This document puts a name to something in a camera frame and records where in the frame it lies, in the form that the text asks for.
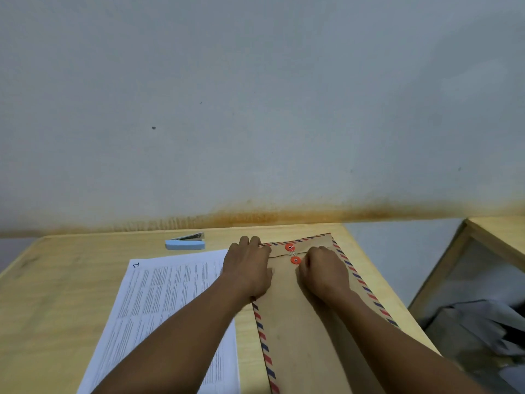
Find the person's right hand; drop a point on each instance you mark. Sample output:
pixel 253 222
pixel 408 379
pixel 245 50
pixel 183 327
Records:
pixel 326 274

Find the person's left hand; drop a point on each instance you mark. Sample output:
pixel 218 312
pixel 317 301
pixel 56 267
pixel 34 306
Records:
pixel 246 270

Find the light blue stapler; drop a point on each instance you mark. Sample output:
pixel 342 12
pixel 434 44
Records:
pixel 184 244

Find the brown envelope with striped edge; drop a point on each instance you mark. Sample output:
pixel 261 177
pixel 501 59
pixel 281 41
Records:
pixel 299 344

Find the printed paper sheet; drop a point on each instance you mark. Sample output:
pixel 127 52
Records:
pixel 151 299

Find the person's left forearm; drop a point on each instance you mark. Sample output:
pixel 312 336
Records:
pixel 176 348

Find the person's right forearm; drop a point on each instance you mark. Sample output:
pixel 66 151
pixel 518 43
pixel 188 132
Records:
pixel 393 357

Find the crumpled grey cloth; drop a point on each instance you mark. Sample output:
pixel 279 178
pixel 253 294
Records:
pixel 480 328

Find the light wooden side table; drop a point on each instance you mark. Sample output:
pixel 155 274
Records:
pixel 500 233

